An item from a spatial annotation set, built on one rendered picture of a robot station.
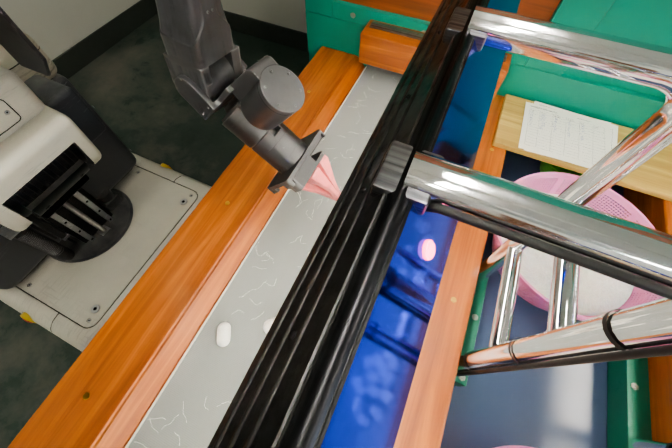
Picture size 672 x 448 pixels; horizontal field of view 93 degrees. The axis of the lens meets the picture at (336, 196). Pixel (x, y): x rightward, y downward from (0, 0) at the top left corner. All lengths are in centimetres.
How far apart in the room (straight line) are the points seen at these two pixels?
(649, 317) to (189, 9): 43
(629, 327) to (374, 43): 63
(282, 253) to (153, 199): 82
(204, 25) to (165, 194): 95
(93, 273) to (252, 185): 77
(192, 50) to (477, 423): 62
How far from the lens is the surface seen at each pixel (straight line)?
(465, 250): 56
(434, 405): 50
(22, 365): 166
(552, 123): 78
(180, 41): 41
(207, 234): 57
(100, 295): 122
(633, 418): 67
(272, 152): 44
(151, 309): 56
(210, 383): 53
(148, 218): 126
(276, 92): 38
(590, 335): 29
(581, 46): 28
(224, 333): 52
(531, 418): 64
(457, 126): 22
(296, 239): 56
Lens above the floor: 125
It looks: 59 degrees down
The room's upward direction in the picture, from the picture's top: straight up
